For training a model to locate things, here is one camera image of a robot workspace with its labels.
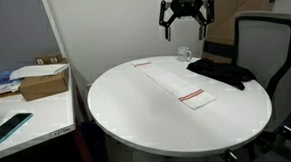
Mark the white paper envelope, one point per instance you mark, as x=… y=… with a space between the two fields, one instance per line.
x=38 y=70

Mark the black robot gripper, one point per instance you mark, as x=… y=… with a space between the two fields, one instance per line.
x=187 y=2

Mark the white office desk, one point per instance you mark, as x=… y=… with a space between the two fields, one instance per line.
x=47 y=112

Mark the brown cardboard box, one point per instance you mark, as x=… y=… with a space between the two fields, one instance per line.
x=42 y=86

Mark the blue flat packet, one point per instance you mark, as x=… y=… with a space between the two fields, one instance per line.
x=3 y=77

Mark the white mug with dark print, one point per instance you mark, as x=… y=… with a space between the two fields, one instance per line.
x=183 y=54

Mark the grey mesh office chair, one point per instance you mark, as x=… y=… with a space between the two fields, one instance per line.
x=264 y=48

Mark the grey-blue desk partition panel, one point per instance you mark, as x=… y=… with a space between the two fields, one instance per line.
x=16 y=31

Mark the black crumpled cloth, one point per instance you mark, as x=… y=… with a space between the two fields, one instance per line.
x=218 y=72

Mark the dark red bar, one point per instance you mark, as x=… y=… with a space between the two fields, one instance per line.
x=84 y=154

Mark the smartphone in teal case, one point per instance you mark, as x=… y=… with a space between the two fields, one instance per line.
x=7 y=128

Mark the tall brown cardboard sheet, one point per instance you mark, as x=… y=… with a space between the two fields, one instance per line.
x=225 y=20

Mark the white towel with red stripes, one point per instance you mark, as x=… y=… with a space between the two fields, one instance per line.
x=172 y=83

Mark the small labelled cardboard box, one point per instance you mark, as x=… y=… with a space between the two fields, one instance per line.
x=49 y=58

